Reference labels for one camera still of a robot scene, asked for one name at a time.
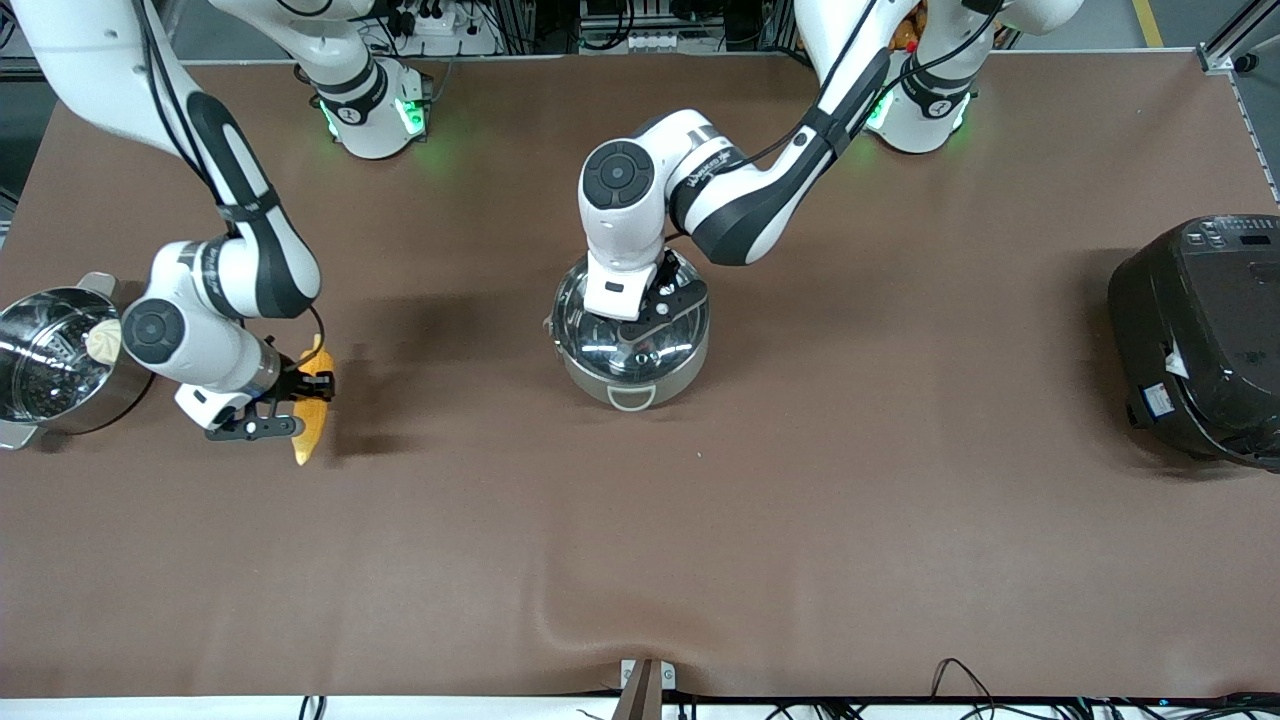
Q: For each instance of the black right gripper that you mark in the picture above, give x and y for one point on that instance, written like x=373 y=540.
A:
x=291 y=381

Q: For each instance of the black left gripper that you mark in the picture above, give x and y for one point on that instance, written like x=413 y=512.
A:
x=668 y=270

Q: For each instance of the yellow corn cob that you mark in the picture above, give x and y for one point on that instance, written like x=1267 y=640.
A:
x=312 y=430

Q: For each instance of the glass pot lid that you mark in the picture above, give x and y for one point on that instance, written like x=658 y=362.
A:
x=590 y=350

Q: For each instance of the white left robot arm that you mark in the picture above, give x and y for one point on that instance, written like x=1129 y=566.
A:
x=620 y=230

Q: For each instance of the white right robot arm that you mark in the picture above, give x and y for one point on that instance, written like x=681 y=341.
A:
x=260 y=270

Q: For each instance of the grey cooking pot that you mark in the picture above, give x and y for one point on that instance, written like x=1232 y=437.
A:
x=600 y=385

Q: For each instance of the stainless steel steamer pot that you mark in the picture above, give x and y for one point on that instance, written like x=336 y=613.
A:
x=110 y=405

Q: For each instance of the white steamed bun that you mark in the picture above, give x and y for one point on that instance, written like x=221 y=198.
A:
x=102 y=342

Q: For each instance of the white power strip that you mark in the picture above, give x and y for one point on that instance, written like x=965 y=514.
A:
x=655 y=42
x=470 y=45

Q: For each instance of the perforated steel steamer insert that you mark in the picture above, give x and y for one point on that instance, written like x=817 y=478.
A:
x=50 y=385

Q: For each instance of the brown table cloth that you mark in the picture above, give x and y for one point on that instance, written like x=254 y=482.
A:
x=800 y=550

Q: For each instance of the pile of orange bread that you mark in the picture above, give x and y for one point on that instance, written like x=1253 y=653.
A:
x=905 y=35

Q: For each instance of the black rice cooker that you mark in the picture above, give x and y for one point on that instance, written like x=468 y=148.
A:
x=1210 y=340

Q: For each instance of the silver metal bracket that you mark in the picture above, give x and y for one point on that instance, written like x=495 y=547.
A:
x=668 y=675

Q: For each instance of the brown post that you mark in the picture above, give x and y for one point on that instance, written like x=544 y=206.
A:
x=640 y=700

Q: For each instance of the aluminium frame profile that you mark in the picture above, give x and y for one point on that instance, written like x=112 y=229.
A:
x=1225 y=50

